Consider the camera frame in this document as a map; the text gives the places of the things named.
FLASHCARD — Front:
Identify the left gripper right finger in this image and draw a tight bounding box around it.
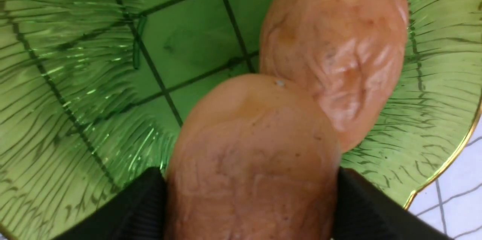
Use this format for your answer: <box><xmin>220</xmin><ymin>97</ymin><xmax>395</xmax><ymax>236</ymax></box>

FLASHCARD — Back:
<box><xmin>332</xmin><ymin>168</ymin><xmax>449</xmax><ymax>240</ymax></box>

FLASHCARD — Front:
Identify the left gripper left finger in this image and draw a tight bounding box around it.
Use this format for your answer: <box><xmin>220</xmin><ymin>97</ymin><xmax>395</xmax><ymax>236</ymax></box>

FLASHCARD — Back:
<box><xmin>56</xmin><ymin>167</ymin><xmax>167</xmax><ymax>240</ymax></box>

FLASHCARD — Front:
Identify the brown potato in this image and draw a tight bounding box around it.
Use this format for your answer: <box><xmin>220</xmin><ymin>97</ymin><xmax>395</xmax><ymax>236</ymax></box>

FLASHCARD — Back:
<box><xmin>259</xmin><ymin>0</ymin><xmax>409</xmax><ymax>152</ymax></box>
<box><xmin>164</xmin><ymin>74</ymin><xmax>342</xmax><ymax>240</ymax></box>

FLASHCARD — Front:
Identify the green glass plate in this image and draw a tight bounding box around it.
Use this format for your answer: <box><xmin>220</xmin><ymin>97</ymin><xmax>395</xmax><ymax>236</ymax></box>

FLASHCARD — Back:
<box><xmin>1</xmin><ymin>0</ymin><xmax>481</xmax><ymax>240</ymax></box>

